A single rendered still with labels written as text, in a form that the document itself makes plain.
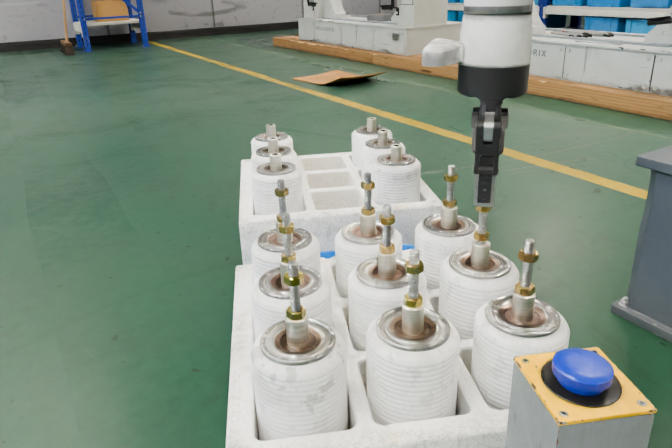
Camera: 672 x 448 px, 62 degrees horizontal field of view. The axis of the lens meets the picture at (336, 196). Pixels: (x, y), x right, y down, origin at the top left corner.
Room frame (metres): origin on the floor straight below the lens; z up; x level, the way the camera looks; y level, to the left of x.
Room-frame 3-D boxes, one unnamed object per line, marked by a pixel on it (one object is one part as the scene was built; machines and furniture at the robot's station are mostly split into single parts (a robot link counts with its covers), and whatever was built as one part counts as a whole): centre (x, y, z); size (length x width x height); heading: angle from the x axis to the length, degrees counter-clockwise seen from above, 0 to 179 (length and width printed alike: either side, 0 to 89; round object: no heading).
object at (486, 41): (0.62, -0.16, 0.53); 0.11 x 0.09 x 0.06; 74
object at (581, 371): (0.32, -0.17, 0.32); 0.04 x 0.04 x 0.02
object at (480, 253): (0.62, -0.18, 0.26); 0.02 x 0.02 x 0.03
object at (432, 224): (0.73, -0.16, 0.25); 0.08 x 0.08 x 0.01
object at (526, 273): (0.50, -0.19, 0.30); 0.01 x 0.01 x 0.08
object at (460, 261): (0.62, -0.18, 0.25); 0.08 x 0.08 x 0.01
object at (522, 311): (0.50, -0.19, 0.26); 0.02 x 0.02 x 0.03
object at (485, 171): (0.57, -0.16, 0.38); 0.03 x 0.01 x 0.05; 164
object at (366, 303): (0.60, -0.06, 0.16); 0.10 x 0.10 x 0.18
